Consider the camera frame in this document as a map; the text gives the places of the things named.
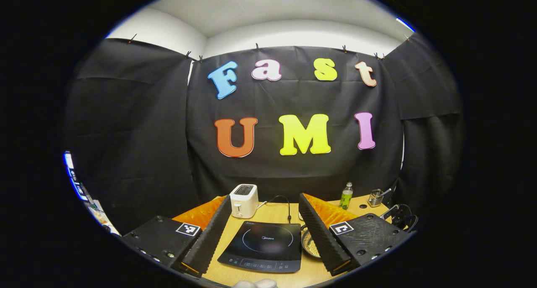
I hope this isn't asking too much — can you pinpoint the black induction cooktop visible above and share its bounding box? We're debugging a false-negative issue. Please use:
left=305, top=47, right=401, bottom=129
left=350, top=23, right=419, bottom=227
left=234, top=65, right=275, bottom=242
left=217, top=221, right=302, bottom=274

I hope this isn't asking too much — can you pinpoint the black power cable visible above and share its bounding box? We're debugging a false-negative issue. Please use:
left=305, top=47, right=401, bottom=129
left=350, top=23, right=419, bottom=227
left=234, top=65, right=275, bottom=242
left=264, top=195, right=292, bottom=224

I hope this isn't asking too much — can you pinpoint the white toaster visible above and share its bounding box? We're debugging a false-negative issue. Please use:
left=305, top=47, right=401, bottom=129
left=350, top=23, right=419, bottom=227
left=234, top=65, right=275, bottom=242
left=229, top=184, right=259, bottom=219

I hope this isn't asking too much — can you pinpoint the steel pot with soybeans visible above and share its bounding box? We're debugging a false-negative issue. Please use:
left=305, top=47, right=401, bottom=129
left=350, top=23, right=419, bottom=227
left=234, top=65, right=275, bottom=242
left=300, top=224, right=321, bottom=258

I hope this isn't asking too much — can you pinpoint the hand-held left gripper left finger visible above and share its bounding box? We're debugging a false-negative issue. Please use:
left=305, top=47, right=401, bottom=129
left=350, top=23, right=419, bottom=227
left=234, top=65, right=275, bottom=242
left=122, top=195, right=232, bottom=279

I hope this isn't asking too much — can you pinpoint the green label plastic bottle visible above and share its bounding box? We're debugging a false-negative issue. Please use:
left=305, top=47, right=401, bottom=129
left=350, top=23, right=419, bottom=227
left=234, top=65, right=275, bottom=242
left=339, top=182, right=354, bottom=210

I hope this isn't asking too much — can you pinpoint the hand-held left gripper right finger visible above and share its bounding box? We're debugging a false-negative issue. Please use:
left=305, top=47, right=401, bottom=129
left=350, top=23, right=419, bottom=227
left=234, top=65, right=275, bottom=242
left=299, top=193, right=414, bottom=277

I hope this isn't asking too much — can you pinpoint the black looped cable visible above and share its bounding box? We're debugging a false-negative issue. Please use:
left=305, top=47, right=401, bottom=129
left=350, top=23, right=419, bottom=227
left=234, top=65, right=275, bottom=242
left=380, top=203, right=419, bottom=233

